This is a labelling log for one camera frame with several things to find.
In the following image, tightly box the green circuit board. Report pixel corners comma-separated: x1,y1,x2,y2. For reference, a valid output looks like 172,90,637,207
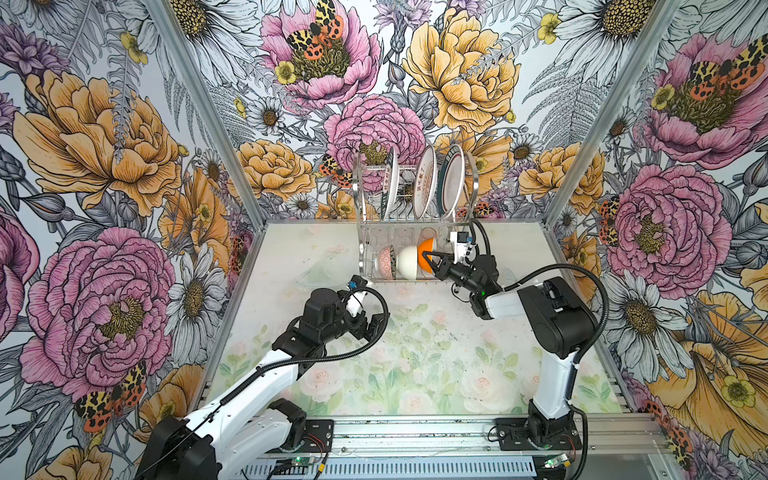
275,456,321,470

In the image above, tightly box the red patterned plate middle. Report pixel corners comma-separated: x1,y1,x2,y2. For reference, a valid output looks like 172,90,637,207
412,145,437,220

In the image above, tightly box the chrome two-tier dish rack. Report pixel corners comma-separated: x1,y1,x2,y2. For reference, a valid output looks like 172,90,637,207
352,147,479,282

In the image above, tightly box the pink drinking glass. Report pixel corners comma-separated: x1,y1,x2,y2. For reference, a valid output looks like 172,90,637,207
418,227,437,243

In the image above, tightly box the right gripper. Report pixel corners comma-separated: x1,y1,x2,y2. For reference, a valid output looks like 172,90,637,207
422,250,481,294

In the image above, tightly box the white plate left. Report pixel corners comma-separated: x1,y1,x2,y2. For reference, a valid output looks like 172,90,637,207
382,148,399,220

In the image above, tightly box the aluminium front rail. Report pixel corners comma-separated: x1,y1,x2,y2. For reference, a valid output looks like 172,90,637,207
326,413,670,458

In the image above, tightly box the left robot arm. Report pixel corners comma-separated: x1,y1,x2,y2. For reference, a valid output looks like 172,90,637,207
134,278,390,479

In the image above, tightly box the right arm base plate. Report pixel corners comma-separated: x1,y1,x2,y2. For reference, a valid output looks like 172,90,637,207
494,416,582,451

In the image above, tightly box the cream white bowl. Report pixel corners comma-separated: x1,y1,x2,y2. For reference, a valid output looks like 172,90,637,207
396,245,419,280

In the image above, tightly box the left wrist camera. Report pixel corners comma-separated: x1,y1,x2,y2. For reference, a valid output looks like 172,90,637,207
346,275,368,317

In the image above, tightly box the pink patterned bowl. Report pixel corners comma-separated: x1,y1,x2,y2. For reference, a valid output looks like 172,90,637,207
376,245,397,281

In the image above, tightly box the orange bowl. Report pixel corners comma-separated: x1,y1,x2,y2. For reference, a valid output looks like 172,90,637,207
417,237,435,275

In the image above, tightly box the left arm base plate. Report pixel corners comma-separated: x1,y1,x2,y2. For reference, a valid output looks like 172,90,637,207
268,419,335,454

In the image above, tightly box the green rimmed plate right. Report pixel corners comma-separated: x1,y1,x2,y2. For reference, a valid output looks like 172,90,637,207
437,144,466,217

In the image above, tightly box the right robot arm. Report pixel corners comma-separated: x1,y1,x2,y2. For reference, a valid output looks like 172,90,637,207
420,251,608,450

